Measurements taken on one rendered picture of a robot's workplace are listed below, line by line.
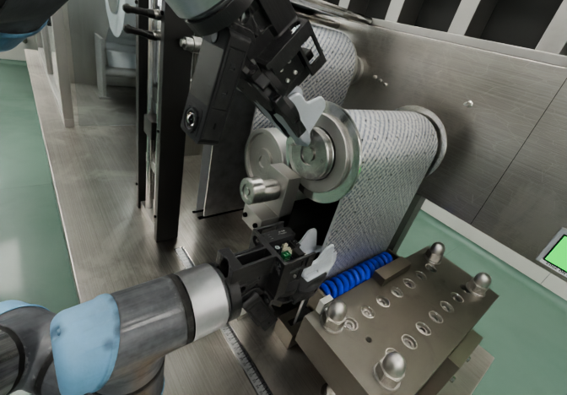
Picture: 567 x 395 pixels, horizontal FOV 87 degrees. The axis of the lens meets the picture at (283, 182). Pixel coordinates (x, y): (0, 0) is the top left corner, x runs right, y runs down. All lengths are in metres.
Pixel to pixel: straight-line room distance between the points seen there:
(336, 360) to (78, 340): 0.31
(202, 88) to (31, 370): 0.34
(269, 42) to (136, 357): 0.32
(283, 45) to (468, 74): 0.45
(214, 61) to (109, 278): 0.50
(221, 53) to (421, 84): 0.51
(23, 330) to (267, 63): 0.37
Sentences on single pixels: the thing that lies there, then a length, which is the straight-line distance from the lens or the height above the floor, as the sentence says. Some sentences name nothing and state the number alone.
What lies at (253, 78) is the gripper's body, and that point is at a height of 1.35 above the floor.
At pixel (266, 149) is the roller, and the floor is 1.20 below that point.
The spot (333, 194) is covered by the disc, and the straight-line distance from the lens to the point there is 0.43.
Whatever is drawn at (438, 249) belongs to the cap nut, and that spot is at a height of 1.06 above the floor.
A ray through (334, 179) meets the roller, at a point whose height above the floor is 1.23.
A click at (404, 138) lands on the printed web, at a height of 1.29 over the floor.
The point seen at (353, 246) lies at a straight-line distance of 0.55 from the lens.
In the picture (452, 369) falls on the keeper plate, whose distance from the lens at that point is 0.59.
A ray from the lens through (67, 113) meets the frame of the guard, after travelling 1.31.
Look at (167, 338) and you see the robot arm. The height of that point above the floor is 1.12.
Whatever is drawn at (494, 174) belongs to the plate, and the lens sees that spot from 0.67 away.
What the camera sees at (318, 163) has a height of 1.25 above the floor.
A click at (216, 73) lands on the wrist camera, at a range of 0.30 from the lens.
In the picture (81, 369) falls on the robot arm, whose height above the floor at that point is 1.13.
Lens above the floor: 1.40
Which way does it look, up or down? 28 degrees down
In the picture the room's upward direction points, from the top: 15 degrees clockwise
